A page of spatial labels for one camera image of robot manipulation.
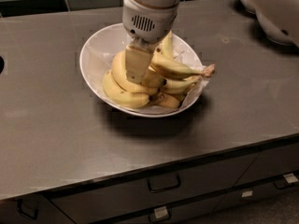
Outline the large white bowl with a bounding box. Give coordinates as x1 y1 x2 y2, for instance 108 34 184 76
78 22 209 119

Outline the small bottom yellow banana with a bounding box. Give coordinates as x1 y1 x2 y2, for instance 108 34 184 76
149 92 180 109

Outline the lower middle drawer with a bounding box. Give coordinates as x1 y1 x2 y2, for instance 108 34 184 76
93 193 224 224

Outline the curved yellow banana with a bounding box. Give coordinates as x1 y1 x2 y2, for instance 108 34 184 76
141 67 166 88

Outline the long banana with stem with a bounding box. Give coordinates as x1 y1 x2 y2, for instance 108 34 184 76
150 51 215 79

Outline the upper middle drawer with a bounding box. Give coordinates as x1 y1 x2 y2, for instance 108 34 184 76
52 154 255 224

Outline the bottom left yellow banana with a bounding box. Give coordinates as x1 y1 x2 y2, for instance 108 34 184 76
102 70 150 109

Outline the left drawer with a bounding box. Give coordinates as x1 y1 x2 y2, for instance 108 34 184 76
0 194 75 224

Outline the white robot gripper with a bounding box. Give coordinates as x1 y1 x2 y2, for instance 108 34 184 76
122 0 179 84

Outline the upright yellow banana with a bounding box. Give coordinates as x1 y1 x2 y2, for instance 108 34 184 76
160 32 174 60

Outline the right lower drawer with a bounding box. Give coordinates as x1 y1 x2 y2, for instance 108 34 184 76
215 171 299 211

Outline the middle left yellow banana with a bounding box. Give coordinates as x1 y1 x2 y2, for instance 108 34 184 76
112 51 158 95

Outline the white bowl right front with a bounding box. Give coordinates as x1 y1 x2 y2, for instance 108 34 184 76
256 11 292 46

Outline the drawer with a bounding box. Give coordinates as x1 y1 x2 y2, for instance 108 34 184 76
52 154 255 224
0 194 75 224
93 193 224 224
235 143 299 186
215 171 299 211

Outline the lower right yellow banana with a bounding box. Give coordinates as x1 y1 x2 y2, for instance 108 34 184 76
160 76 202 94

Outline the right upper drawer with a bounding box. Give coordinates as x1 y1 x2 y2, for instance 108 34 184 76
235 143 299 186

